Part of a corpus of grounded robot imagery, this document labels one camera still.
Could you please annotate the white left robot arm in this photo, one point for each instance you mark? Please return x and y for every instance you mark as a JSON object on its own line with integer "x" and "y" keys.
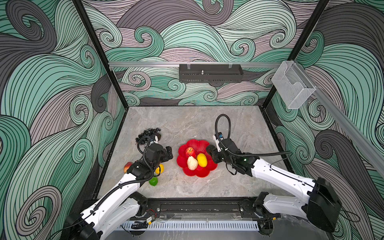
{"x": 120, "y": 203}

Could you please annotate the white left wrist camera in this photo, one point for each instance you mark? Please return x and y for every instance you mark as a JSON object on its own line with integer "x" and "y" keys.
{"x": 154, "y": 139}

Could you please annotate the aluminium rail wall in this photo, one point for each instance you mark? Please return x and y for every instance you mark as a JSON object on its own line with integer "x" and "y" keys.
{"x": 141, "y": 64}
{"x": 331, "y": 97}

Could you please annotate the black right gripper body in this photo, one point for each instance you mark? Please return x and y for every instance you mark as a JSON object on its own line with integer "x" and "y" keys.
{"x": 218, "y": 157}

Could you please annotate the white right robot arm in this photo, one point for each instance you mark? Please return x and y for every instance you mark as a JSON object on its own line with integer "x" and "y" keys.
{"x": 313, "y": 200}

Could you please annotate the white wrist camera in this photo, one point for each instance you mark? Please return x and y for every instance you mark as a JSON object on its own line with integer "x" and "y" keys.
{"x": 218, "y": 138}
{"x": 154, "y": 139}

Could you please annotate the aluminium rail right wall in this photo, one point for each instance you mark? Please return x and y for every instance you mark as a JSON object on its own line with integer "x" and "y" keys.
{"x": 331, "y": 97}

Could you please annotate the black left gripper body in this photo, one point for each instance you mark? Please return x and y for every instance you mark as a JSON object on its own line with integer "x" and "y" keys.
{"x": 163, "y": 157}

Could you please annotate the clear plastic wall bin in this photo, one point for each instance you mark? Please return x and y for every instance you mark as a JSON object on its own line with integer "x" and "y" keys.
{"x": 293, "y": 84}

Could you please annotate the aluminium rail back wall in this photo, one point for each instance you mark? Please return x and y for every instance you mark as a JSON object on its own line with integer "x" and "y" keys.
{"x": 141, "y": 64}

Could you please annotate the black frame post left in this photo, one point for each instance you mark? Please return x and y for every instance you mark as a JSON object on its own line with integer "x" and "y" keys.
{"x": 95, "y": 41}

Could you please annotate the black frame post right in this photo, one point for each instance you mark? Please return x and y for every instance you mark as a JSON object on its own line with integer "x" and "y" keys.
{"x": 310, "y": 25}

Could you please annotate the red flower-shaped fruit bowl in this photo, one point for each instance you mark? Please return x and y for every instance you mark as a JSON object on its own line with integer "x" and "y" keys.
{"x": 200, "y": 147}

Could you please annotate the red peach with leaf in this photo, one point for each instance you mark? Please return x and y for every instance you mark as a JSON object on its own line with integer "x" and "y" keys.
{"x": 127, "y": 166}

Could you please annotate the black grape bunch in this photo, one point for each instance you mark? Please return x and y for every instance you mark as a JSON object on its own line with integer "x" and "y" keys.
{"x": 148, "y": 132}

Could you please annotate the red apple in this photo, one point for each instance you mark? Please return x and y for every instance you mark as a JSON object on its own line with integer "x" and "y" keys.
{"x": 190, "y": 152}

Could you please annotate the beige garlic bulb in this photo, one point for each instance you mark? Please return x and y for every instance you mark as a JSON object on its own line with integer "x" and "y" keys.
{"x": 192, "y": 163}

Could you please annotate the large yellow lemon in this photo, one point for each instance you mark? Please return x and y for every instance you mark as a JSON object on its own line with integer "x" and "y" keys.
{"x": 202, "y": 160}

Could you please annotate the green lime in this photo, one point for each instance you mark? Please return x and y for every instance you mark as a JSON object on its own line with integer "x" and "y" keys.
{"x": 154, "y": 181}

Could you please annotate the black frame post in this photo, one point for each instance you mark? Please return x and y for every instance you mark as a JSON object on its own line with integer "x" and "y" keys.
{"x": 310, "y": 25}
{"x": 95, "y": 41}

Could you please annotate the black perforated wall tray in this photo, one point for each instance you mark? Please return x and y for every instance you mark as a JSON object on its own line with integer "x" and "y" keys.
{"x": 211, "y": 74}

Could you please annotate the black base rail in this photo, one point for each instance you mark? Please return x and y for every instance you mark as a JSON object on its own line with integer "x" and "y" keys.
{"x": 207, "y": 207}

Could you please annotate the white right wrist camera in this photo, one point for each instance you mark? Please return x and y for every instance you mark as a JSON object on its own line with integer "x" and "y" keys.
{"x": 218, "y": 138}

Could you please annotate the small yellow lemon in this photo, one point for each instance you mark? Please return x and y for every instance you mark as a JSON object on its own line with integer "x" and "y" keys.
{"x": 160, "y": 169}

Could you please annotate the white slotted cable duct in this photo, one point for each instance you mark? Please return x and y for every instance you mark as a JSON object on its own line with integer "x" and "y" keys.
{"x": 195, "y": 226}

